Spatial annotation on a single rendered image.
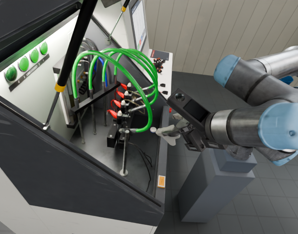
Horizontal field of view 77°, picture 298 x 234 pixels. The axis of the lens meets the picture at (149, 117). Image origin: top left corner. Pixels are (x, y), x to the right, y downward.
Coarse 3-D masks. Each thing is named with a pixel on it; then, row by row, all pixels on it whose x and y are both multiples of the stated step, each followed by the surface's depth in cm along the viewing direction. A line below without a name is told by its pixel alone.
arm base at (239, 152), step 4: (228, 148) 105; (232, 148) 103; (236, 148) 102; (240, 148) 100; (244, 148) 99; (248, 148) 99; (252, 148) 101; (228, 152) 105; (232, 152) 103; (236, 152) 102; (240, 152) 101; (244, 152) 100; (248, 152) 101; (232, 156) 104; (236, 156) 102; (240, 156) 102; (244, 156) 102; (248, 156) 103
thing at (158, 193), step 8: (168, 112) 116; (160, 120) 124; (168, 120) 111; (160, 128) 113; (160, 136) 101; (160, 144) 97; (160, 152) 94; (160, 160) 90; (160, 168) 87; (160, 192) 79; (160, 200) 76
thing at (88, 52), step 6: (84, 54) 64; (96, 54) 61; (102, 54) 60; (78, 60) 68; (108, 60) 60; (114, 60) 59; (120, 66) 59; (72, 72) 73; (126, 72) 59; (72, 78) 75; (132, 78) 59; (72, 84) 78; (138, 84) 60; (138, 90) 60; (144, 96) 61; (144, 102) 62; (150, 108) 63; (150, 114) 64; (150, 120) 66
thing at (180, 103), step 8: (176, 96) 44; (184, 96) 44; (168, 104) 45; (176, 104) 43; (184, 104) 43; (192, 104) 44; (200, 104) 44; (184, 112) 43; (192, 112) 43; (200, 112) 43; (208, 112) 43; (192, 120) 43; (200, 120) 42; (200, 128) 43
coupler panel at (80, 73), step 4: (72, 32) 86; (68, 36) 83; (80, 48) 98; (80, 52) 98; (84, 56) 101; (80, 60) 98; (80, 64) 95; (80, 68) 102; (76, 72) 98; (80, 72) 103; (84, 72) 108; (80, 76) 104; (84, 76) 104; (80, 80) 102; (80, 84) 106
